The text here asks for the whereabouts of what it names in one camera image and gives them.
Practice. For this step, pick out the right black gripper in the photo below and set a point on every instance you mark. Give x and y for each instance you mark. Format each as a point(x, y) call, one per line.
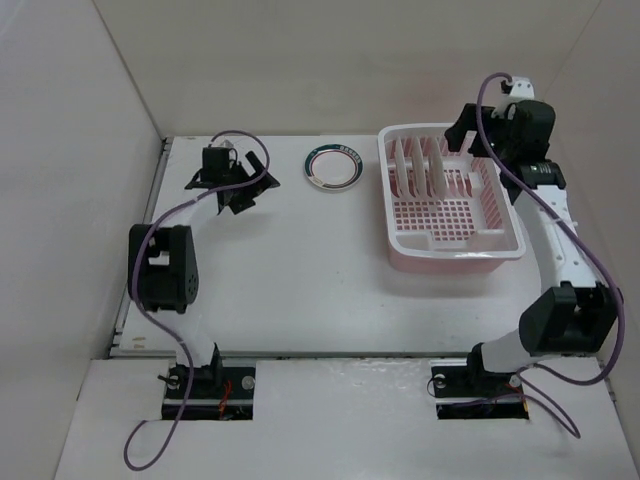
point(466, 122)

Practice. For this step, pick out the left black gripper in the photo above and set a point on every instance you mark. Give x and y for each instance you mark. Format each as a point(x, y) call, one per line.
point(253, 190)

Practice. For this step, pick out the white plate with characters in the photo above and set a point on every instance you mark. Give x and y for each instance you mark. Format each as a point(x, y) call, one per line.
point(436, 169)

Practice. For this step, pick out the green rimmed white plate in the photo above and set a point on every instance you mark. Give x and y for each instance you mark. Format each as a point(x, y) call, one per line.
point(333, 167)

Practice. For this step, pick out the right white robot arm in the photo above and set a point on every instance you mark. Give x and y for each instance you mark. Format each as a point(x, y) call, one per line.
point(579, 304)

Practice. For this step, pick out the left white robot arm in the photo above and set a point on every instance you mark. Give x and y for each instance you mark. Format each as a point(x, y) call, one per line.
point(163, 273)

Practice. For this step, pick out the pink plastic dish rack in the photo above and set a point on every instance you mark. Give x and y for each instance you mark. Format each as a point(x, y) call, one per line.
point(474, 229)

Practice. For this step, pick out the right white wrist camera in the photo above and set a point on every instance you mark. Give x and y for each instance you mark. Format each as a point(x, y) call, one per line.
point(516, 89)

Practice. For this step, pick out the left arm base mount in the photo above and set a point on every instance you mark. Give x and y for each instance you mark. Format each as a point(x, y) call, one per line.
point(227, 397)

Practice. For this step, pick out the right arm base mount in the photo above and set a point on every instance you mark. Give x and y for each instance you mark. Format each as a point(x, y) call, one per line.
point(461, 395)

